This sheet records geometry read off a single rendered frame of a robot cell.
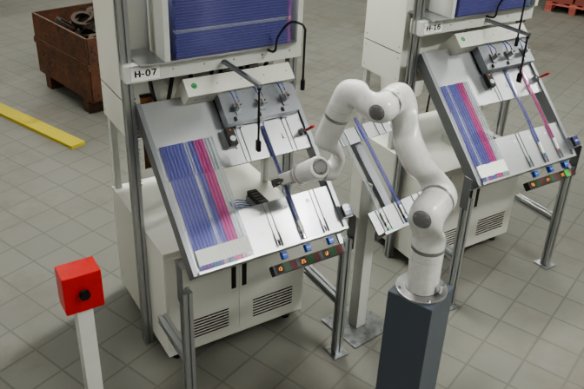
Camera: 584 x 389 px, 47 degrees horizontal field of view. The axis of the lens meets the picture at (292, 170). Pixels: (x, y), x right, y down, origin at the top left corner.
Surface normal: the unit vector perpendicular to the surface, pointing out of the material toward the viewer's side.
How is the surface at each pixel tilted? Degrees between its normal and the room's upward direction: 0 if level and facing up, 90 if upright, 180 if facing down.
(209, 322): 90
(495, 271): 0
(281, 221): 44
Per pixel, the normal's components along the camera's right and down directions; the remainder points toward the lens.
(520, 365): 0.04, -0.88
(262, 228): 0.39, -0.34
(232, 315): 0.52, 0.42
